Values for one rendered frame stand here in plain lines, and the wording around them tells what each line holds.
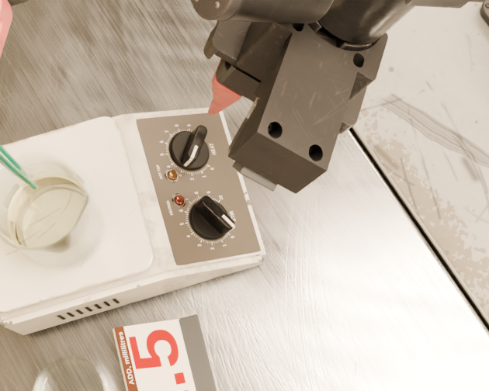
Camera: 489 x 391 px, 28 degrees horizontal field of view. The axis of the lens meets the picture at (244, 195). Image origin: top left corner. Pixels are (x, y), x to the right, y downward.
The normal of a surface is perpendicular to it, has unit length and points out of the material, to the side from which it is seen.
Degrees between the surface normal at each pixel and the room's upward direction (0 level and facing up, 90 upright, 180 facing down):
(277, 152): 73
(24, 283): 0
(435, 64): 0
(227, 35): 30
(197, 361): 0
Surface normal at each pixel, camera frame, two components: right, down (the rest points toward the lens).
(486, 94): -0.04, -0.25
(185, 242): 0.44, -0.36
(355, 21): -0.22, 0.85
